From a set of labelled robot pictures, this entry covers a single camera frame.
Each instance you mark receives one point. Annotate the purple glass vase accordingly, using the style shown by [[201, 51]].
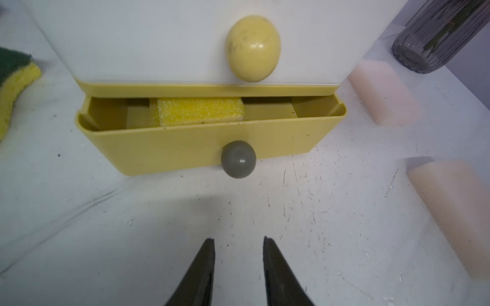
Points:
[[439, 33]]

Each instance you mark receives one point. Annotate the green yellow sponge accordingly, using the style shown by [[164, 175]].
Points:
[[18, 71]]

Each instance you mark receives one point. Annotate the pink sponge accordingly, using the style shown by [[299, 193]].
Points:
[[388, 100], [458, 201]]

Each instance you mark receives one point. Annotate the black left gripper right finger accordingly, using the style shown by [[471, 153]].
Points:
[[282, 287]]

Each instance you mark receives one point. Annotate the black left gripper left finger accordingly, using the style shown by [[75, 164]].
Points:
[[196, 287]]

